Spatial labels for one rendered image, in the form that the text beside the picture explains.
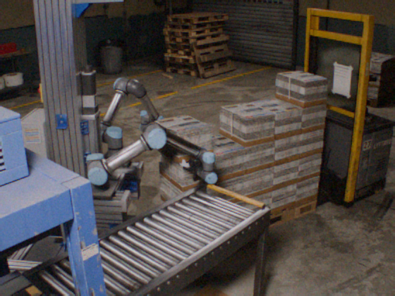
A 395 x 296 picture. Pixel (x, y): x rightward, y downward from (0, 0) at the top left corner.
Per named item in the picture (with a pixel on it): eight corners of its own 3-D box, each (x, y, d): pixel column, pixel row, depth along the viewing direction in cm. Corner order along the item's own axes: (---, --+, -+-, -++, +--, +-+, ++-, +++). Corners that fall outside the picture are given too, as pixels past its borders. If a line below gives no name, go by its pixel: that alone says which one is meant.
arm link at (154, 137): (94, 180, 277) (166, 134, 279) (95, 190, 263) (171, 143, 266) (83, 165, 271) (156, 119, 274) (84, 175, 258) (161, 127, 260)
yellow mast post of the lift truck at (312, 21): (296, 175, 471) (306, 8, 406) (302, 173, 476) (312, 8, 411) (302, 177, 464) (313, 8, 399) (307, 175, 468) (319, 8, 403)
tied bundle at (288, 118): (247, 127, 390) (247, 102, 381) (273, 122, 403) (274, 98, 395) (274, 141, 359) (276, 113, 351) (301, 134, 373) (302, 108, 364)
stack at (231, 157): (161, 237, 379) (157, 146, 348) (268, 202, 435) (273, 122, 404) (184, 259, 348) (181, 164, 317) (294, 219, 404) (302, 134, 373)
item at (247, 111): (219, 107, 367) (219, 106, 367) (248, 103, 380) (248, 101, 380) (245, 119, 337) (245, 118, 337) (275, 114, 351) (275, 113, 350)
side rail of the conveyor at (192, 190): (200, 199, 301) (200, 182, 296) (207, 201, 298) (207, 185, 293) (25, 291, 207) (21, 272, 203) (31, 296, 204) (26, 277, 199)
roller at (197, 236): (156, 218, 264) (155, 211, 262) (217, 247, 235) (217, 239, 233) (149, 220, 260) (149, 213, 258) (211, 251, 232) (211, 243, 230)
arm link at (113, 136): (116, 149, 320) (114, 132, 315) (102, 146, 327) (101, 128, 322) (126, 144, 329) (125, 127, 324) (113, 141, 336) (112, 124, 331)
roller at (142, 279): (96, 249, 232) (94, 241, 230) (156, 287, 203) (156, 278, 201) (88, 252, 228) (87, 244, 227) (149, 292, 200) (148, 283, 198)
